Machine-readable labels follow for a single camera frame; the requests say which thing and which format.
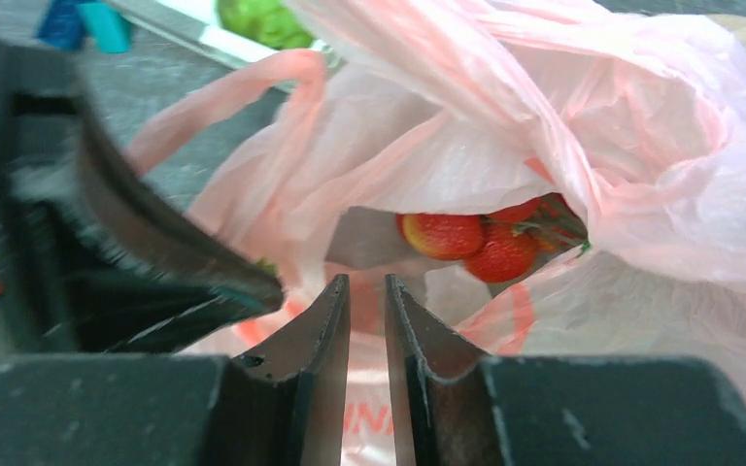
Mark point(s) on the white plastic basket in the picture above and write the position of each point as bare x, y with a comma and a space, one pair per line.
193, 24

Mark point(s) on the red fake fruit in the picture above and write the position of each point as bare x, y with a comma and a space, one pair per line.
497, 247

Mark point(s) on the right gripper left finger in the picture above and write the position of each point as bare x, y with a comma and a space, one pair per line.
283, 401

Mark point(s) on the blue block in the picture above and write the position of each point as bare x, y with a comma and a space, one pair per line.
62, 26

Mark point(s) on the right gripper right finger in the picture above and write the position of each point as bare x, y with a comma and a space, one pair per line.
441, 409

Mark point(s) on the green fake fruit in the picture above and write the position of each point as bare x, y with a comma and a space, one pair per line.
267, 22

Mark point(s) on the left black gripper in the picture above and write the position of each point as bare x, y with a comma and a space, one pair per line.
43, 111

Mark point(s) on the pink plastic bag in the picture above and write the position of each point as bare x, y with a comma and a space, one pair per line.
468, 107

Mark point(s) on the teal small block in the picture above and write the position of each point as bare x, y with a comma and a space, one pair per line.
111, 31

